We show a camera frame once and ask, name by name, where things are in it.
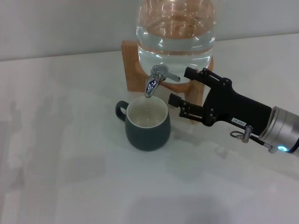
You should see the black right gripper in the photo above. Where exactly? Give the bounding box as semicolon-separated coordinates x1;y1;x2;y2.
168;66;273;137

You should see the chrome faucet tap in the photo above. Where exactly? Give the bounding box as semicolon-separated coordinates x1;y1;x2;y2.
144;65;182;98

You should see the black mug white inside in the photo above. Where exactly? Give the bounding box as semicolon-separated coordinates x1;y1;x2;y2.
115;96;172;152

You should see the glass water dispenser jar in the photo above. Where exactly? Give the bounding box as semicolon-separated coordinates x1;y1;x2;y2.
135;0;217;84

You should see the wooden dispenser stand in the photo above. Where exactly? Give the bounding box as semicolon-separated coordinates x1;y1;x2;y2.
121;40;214;126

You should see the black cable metal connector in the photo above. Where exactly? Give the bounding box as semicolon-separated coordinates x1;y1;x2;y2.
229;125;274;154

